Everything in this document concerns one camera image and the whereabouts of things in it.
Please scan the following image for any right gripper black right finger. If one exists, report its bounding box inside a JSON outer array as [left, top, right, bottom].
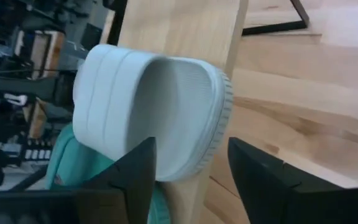
[[227, 136, 343, 224]]

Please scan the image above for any light grey slide sandal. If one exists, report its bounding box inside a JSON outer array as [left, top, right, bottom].
[[72, 43, 234, 183]]

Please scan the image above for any green slide sandal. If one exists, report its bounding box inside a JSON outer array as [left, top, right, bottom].
[[44, 123, 170, 224]]

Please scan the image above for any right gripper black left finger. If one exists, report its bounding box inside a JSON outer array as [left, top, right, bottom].
[[81, 136, 158, 224]]

